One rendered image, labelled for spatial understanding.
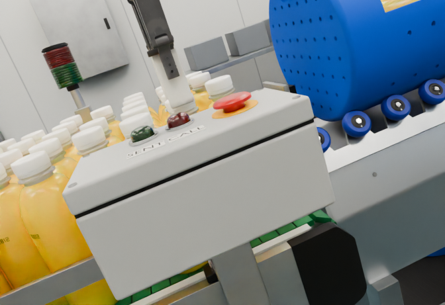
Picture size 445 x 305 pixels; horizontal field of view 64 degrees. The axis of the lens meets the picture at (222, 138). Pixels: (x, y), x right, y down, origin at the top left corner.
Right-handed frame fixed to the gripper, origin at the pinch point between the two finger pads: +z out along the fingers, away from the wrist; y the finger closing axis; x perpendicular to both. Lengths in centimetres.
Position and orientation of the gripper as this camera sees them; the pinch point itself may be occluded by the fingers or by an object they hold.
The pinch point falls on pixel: (171, 79)
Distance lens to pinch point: 47.1
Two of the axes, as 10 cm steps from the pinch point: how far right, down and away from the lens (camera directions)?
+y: -2.5, -2.1, 9.5
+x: -9.2, 3.6, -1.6
